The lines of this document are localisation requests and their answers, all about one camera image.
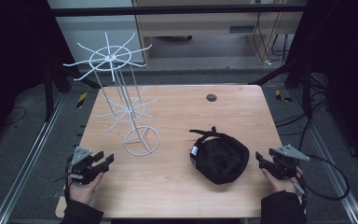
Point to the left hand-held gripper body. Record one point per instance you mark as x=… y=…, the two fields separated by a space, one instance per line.
x=82 y=169

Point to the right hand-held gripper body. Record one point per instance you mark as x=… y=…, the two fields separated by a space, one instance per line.
x=284 y=165

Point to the person's right hand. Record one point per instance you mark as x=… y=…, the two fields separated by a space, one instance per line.
x=279 y=185

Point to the person's left hand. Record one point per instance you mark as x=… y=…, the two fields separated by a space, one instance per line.
x=82 y=191

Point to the black cap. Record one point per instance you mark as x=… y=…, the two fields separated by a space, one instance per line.
x=220 y=158

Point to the yellow black tape strip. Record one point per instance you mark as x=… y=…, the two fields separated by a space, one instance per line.
x=81 y=100
x=281 y=95

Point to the black metal stand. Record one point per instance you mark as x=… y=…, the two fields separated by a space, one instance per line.
x=48 y=93
x=306 y=90

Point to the dark curtain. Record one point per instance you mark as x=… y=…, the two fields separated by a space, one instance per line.
x=12 y=46
x=348 y=62

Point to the white cabinet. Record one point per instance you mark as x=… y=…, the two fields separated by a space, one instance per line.
x=84 y=31

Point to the wooden desk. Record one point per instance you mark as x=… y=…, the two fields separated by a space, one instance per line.
x=199 y=28

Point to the black horizontal bar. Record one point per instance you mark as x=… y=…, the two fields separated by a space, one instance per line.
x=167 y=11

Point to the metal floor rail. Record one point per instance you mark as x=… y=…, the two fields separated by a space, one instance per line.
x=332 y=161
x=28 y=161

